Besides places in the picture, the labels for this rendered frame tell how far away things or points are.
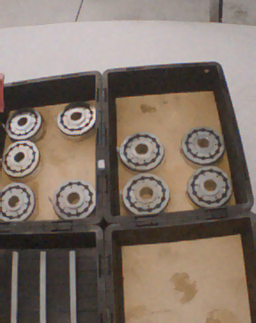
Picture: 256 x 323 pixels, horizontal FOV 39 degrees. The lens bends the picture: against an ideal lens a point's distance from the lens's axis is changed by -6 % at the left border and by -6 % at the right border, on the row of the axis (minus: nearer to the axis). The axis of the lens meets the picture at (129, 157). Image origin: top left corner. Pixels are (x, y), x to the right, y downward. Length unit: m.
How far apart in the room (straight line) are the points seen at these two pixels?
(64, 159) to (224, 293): 0.49
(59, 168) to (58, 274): 0.26
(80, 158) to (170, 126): 0.23
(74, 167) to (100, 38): 0.61
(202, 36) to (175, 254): 0.83
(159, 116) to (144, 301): 0.46
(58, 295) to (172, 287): 0.24
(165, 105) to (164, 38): 0.43
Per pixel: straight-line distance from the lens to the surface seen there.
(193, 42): 1.35
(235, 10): 2.71
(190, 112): 0.97
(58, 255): 0.84
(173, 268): 0.80
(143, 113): 0.97
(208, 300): 0.79
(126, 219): 0.73
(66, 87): 0.98
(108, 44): 1.35
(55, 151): 0.95
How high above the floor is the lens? 1.61
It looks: 59 degrees down
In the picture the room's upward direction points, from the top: 10 degrees counter-clockwise
